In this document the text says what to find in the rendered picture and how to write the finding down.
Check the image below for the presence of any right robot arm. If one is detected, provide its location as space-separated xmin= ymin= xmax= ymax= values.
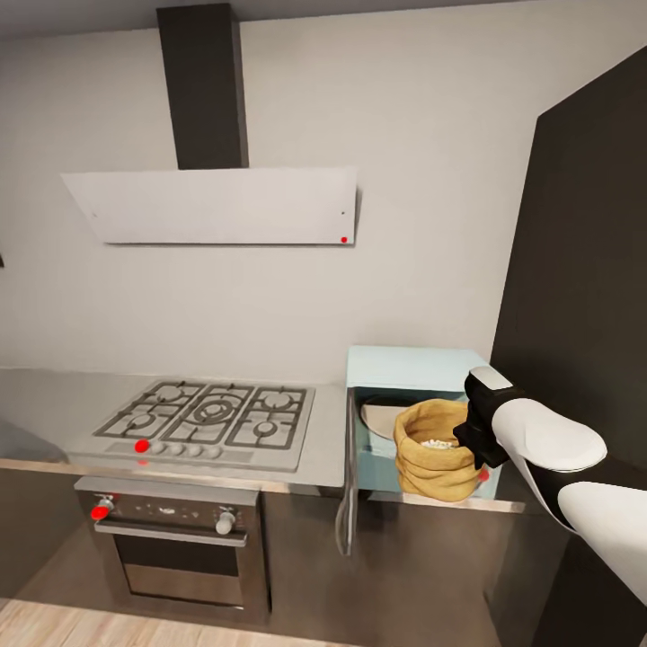
xmin=453 ymin=365 xmax=647 ymax=606

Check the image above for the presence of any popcorn bag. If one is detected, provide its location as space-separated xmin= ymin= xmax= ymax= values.
xmin=393 ymin=398 xmax=484 ymax=502

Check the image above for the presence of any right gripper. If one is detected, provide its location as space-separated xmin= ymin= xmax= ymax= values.
xmin=453 ymin=421 xmax=511 ymax=470

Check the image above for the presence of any microwave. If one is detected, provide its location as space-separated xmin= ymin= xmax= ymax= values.
xmin=335 ymin=346 xmax=489 ymax=573

